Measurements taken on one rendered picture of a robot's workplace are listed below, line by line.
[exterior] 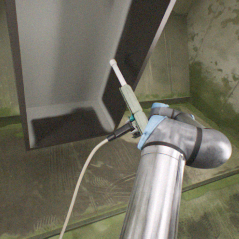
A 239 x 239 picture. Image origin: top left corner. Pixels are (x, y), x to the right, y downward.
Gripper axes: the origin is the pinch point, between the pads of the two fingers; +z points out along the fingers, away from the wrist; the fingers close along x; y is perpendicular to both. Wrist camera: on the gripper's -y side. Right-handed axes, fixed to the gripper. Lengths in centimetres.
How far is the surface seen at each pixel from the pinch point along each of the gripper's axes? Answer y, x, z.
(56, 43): 17, 58, 14
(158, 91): -1, 73, -156
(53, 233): 80, -33, -14
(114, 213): 54, -35, -46
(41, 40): 21, 58, 21
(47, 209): 85, -19, -17
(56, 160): 87, 17, -39
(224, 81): -68, 47, -170
